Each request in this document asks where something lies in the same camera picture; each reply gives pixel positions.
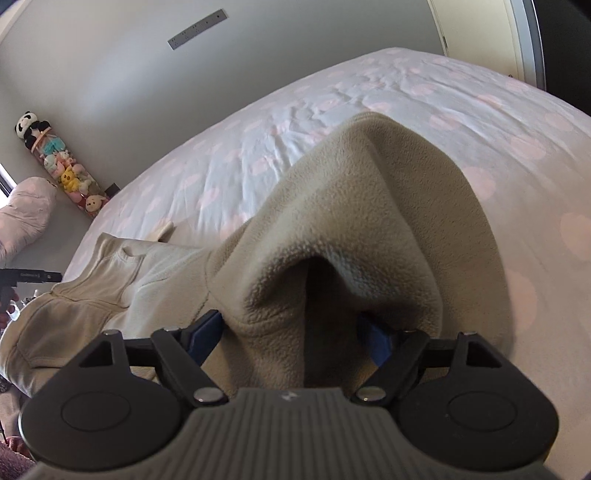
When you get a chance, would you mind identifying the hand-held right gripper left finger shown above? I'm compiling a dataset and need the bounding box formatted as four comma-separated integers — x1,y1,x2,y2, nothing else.
76,310,229,408

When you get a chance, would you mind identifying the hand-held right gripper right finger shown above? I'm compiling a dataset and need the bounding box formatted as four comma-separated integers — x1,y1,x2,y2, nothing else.
348,313,506,408

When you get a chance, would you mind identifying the beige fleece hoodie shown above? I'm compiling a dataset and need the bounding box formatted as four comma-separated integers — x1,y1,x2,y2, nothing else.
0,112,502,402

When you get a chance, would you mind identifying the rumpled clothes pile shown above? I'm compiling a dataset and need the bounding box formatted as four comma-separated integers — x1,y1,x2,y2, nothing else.
0,369,35,480

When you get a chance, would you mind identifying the person's left hand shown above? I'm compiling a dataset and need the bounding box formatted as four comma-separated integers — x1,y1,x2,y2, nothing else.
0,295,20,328

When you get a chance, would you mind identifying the pale pink cushion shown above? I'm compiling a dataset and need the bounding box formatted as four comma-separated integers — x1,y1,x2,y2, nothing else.
0,176,58,264

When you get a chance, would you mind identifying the clear tube of plush toys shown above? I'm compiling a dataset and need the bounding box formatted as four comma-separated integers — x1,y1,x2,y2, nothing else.
25,122,112,217

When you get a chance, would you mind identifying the panda plush toy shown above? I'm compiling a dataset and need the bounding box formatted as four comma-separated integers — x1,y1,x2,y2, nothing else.
14,111,51,139

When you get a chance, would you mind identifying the bed with pink dotted sheet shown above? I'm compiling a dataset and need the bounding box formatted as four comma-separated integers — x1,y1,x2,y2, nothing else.
60,46,591,462

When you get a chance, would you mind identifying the white door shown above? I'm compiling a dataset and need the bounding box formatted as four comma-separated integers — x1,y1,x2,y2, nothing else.
427,0,527,79

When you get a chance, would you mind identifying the dark wardrobe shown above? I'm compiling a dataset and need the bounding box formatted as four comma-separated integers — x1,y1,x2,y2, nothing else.
531,0,591,107

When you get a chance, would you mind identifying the grey wall socket strip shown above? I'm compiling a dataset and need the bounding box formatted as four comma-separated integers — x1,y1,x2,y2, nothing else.
167,8,228,51

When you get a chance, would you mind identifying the grey door frame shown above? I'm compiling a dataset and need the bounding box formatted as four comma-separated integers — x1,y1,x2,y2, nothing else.
508,0,548,90

